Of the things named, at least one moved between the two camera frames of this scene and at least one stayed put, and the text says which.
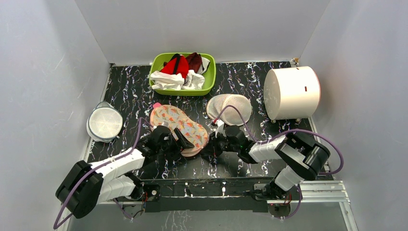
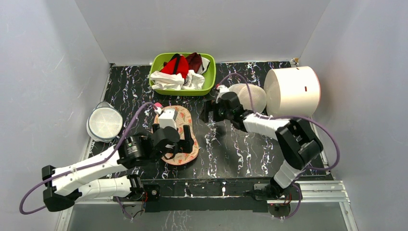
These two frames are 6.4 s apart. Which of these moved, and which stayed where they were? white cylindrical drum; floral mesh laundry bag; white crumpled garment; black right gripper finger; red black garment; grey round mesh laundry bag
Moved: black right gripper finger; floral mesh laundry bag
Stayed: white cylindrical drum; white crumpled garment; grey round mesh laundry bag; red black garment
